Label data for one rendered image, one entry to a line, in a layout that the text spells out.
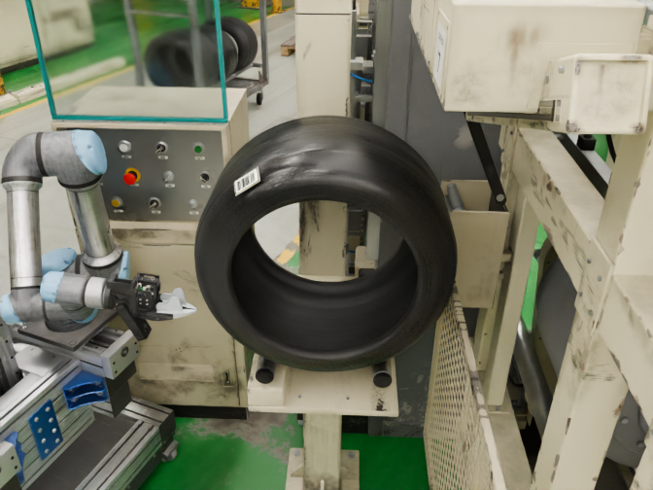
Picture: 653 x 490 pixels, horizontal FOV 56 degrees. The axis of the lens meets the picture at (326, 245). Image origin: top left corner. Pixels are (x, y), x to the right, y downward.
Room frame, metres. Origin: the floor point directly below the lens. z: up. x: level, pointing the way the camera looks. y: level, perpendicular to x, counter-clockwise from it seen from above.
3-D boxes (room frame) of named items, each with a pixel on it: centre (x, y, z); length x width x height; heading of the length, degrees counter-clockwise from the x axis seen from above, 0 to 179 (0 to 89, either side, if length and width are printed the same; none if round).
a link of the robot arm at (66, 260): (1.57, 0.80, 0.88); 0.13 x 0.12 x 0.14; 99
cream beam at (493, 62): (1.13, -0.29, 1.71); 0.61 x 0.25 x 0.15; 178
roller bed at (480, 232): (1.48, -0.39, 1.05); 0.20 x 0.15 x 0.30; 178
